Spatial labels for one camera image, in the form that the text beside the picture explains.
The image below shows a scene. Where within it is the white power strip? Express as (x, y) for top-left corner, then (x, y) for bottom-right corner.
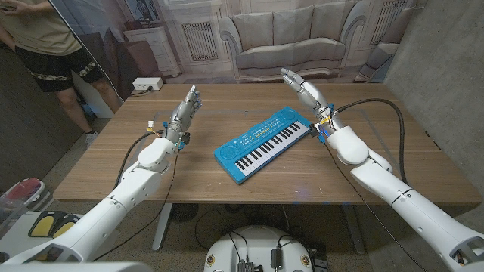
(132, 76), (165, 91)

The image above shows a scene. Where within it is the black floor power box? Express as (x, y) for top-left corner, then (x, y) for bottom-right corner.
(308, 243), (329, 272)

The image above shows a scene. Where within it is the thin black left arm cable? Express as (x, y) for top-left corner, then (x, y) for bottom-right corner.
(92, 150), (180, 262)

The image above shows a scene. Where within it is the white low platform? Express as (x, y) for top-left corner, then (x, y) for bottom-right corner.
(0, 210), (118, 253)

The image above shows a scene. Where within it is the black round floor fan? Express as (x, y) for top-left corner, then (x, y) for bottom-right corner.
(169, 202), (200, 224)

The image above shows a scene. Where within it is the printed sofa room backdrop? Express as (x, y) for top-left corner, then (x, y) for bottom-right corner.
(48, 0), (428, 101)

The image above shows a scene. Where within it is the person in olive shirt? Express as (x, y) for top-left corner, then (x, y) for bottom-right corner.
(0, 0), (123, 149)

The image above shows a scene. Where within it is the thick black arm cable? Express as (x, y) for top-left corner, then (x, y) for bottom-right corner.
(113, 130), (166, 190)
(333, 97), (410, 187)

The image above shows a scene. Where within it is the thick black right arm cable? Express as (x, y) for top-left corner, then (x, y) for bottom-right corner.
(333, 97), (410, 187)

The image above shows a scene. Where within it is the clear plastic bin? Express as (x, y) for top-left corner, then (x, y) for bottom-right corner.
(0, 198), (29, 239)

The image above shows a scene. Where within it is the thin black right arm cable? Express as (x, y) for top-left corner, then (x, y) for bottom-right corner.
(324, 143), (429, 272)

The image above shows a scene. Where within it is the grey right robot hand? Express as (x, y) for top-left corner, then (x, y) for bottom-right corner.
(281, 67), (342, 134)

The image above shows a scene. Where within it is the red lidded plastic box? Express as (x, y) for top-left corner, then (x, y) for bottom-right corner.
(0, 177), (52, 211)

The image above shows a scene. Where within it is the black adapter on base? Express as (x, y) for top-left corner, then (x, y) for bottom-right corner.
(270, 247), (283, 270)

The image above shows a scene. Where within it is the grey metal table leg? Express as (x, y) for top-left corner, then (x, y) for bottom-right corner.
(151, 202), (173, 252)
(342, 204), (367, 256)

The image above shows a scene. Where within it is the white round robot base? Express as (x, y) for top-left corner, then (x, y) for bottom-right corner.
(203, 225), (314, 272)

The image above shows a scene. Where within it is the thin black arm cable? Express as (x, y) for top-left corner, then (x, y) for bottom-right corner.
(324, 143), (429, 272)
(92, 150), (180, 262)

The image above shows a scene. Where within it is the yellow black foot pedal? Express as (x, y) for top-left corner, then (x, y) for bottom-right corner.
(28, 211), (60, 238)
(51, 214), (82, 235)

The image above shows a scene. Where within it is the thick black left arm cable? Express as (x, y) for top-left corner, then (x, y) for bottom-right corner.
(113, 130), (166, 190)

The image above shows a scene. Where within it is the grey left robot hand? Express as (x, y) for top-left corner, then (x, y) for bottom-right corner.
(163, 85), (203, 147)

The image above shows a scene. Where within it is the blue toy piano keyboard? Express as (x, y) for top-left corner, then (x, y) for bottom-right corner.
(213, 106), (315, 185)

